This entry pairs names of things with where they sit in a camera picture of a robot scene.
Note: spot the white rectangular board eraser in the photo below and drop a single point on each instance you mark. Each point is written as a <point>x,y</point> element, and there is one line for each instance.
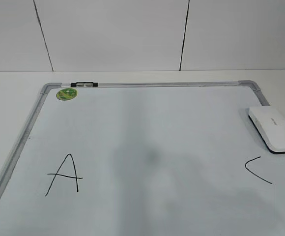
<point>271,125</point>

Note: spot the black silver hanging clip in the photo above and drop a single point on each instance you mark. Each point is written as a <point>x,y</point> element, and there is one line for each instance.
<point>84,84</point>

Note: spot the round green magnet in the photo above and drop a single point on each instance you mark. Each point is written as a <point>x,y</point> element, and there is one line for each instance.
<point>66,94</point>

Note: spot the white whiteboard with grey frame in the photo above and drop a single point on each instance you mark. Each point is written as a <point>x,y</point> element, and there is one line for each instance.
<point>154,159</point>

